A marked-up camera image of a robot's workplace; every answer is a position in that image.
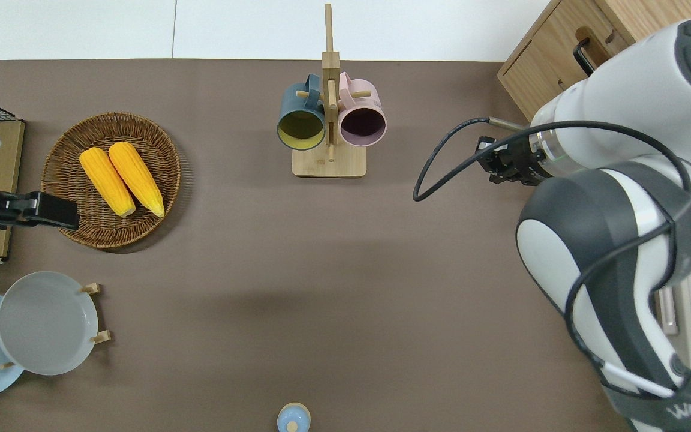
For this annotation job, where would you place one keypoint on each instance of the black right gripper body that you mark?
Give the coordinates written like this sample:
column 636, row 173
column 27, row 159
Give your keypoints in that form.
column 522, row 161

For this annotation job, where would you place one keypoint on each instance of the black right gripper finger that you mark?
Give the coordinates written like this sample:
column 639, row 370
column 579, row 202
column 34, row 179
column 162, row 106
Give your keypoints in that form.
column 497, row 177
column 485, row 144

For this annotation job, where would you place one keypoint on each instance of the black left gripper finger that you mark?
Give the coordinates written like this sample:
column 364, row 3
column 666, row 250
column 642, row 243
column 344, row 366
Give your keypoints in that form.
column 59, row 212

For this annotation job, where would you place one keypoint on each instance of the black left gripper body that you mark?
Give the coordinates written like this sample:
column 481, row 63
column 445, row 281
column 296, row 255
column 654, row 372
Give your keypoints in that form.
column 18, row 215

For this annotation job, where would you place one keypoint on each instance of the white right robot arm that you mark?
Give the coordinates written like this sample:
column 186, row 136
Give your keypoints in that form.
column 621, row 90

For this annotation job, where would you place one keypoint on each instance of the yellow corn cob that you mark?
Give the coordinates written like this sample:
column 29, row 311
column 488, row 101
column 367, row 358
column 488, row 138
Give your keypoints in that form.
column 105, row 180
column 135, row 177

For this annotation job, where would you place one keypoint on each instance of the grey plate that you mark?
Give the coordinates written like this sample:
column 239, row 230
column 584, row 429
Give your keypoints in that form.
column 45, row 324

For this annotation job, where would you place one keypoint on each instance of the round brown wicker tray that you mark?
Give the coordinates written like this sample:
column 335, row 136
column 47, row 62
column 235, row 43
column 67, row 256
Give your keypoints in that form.
column 159, row 150

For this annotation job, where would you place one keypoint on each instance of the pink mug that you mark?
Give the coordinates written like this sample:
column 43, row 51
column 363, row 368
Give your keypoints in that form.
column 362, row 102

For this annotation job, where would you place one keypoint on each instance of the wooden plate rack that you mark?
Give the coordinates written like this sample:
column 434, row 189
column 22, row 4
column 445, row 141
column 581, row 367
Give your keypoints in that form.
column 101, row 336

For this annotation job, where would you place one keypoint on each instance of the wooden mug tree stand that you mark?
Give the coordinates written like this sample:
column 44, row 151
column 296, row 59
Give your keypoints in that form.
column 329, row 162

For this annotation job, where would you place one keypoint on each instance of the teal mug yellow inside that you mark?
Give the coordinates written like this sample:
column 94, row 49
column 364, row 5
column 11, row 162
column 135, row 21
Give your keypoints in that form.
column 297, row 102

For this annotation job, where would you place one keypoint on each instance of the light wooden cabinet body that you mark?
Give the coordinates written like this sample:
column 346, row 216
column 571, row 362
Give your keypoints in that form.
column 657, row 15

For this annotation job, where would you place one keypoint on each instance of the brown table mat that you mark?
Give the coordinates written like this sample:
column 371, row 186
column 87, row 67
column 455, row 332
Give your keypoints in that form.
column 321, row 288

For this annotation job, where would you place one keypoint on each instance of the blue call bell wooden base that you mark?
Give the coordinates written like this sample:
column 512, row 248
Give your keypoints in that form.
column 293, row 417

